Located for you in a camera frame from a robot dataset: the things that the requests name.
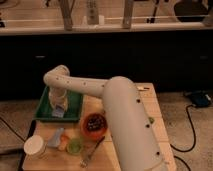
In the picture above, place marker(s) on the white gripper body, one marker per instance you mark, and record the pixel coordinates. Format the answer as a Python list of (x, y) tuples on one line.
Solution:
[(58, 97)]

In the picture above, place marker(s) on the blue grey sponge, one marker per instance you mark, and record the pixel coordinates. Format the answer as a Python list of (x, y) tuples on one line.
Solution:
[(58, 112)]

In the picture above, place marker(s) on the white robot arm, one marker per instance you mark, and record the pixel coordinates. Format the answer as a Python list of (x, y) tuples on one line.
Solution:
[(134, 140)]

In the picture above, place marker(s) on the green plastic tray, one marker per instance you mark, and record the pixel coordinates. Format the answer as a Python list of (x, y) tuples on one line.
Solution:
[(44, 110)]

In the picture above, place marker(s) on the orange small object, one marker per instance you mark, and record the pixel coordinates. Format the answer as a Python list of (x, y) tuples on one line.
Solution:
[(64, 139)]

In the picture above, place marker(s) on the grey blue cloth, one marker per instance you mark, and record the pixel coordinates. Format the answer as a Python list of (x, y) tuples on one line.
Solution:
[(54, 141)]

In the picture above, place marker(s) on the orange bowl with dark food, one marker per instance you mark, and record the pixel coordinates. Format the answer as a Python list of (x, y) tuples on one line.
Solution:
[(93, 126)]

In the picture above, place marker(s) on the green round lid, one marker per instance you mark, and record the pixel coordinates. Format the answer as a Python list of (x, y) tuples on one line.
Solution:
[(74, 146)]

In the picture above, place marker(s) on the white lidded container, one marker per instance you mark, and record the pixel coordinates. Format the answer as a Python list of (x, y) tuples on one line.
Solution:
[(34, 146)]

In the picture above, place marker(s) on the metal fork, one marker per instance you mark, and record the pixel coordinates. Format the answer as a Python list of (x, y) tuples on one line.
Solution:
[(89, 155)]

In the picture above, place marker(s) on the white remote control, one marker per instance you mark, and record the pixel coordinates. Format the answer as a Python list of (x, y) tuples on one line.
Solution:
[(92, 12)]

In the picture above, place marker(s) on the blue black floor device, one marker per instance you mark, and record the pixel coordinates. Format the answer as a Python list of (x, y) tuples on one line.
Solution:
[(200, 99)]

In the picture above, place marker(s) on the black chair base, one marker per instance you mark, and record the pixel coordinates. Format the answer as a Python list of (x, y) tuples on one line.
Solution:
[(190, 10)]

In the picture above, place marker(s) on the left wooden post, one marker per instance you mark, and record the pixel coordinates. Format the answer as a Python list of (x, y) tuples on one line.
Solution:
[(66, 14)]

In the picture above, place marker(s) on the wooden post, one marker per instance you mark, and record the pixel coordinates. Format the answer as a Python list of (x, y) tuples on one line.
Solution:
[(66, 14), (127, 15)]

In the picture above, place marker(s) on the right wooden post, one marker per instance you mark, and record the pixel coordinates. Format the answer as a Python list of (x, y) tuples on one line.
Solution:
[(127, 15)]

